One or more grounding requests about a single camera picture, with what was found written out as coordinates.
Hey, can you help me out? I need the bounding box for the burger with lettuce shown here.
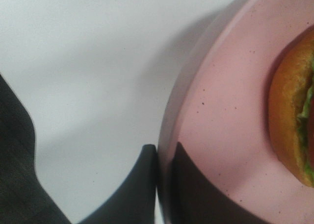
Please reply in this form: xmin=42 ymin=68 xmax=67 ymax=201
xmin=268 ymin=30 xmax=314 ymax=187

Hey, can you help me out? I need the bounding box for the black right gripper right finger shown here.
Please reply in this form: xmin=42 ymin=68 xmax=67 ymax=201
xmin=170 ymin=143 xmax=255 ymax=224

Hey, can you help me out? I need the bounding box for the pink round plate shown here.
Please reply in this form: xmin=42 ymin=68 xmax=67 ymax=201
xmin=158 ymin=0 xmax=314 ymax=224

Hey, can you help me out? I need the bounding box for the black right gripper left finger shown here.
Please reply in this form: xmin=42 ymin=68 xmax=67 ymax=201
xmin=81 ymin=144 xmax=157 ymax=224

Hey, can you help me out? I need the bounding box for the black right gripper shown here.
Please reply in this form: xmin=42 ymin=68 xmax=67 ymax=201
xmin=0 ymin=78 xmax=69 ymax=224

